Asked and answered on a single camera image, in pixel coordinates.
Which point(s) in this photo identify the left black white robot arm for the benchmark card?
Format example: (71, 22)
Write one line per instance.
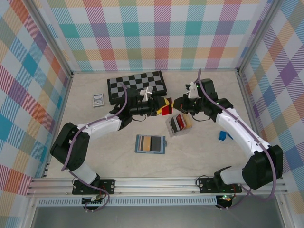
(69, 147)

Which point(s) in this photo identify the aluminium frame side rail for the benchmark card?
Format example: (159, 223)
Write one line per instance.
(249, 107)
(63, 109)

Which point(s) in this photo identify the aluminium frame post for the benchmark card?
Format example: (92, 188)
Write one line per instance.
(51, 40)
(257, 35)

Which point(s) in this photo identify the long aluminium mounting rail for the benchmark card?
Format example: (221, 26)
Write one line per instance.
(154, 186)

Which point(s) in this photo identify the black credit card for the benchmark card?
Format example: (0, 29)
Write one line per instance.
(156, 143)

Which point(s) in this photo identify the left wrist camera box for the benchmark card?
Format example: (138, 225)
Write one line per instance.
(146, 93)

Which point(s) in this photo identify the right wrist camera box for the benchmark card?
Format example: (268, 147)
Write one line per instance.
(192, 91)

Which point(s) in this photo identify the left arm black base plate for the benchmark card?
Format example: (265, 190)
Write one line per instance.
(108, 186)

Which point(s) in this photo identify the small blue plastic object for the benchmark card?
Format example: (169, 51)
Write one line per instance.
(222, 135)

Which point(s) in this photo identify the grey striped credit card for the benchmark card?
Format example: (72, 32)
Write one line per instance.
(142, 143)

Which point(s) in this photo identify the black grey folding chessboard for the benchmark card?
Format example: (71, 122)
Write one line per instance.
(133, 85)

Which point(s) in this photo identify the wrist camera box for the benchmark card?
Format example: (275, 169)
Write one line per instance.
(192, 91)
(146, 93)

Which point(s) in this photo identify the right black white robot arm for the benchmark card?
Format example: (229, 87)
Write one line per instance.
(261, 166)

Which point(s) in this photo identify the blue leather card holder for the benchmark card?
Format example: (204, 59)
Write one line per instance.
(163, 149)

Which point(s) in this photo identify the clear acrylic card box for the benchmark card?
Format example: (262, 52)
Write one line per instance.
(175, 135)

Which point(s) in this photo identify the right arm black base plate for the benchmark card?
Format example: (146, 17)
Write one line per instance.
(206, 185)

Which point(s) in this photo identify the gold card stack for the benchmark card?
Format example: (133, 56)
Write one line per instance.
(188, 122)

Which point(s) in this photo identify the red card stack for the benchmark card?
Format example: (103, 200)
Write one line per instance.
(181, 122)

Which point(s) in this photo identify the small circuit board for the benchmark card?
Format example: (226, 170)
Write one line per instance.
(93, 199)
(225, 199)

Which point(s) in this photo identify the small grey card case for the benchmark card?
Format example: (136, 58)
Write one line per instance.
(98, 100)

